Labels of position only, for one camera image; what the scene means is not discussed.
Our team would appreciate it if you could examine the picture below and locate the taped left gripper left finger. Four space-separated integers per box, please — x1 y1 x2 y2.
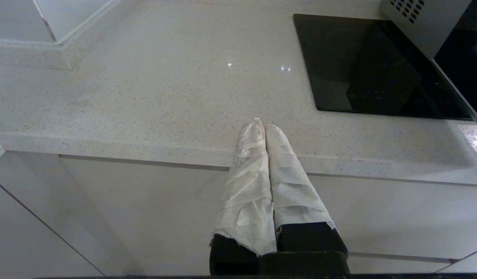
209 117 278 276

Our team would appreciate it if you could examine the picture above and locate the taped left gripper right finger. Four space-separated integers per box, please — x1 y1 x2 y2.
265 124 349 254

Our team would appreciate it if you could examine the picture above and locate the black glass microwave door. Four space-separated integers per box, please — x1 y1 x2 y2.
431 0 477 135

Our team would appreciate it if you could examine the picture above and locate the beige cabinet drawer front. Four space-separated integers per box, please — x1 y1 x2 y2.
60 155 477 276

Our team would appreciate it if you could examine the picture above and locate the black square mat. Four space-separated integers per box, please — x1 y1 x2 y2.
293 14 473 121

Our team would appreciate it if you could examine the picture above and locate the white cabinet side panel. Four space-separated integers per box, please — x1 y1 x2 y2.
0 150 142 279

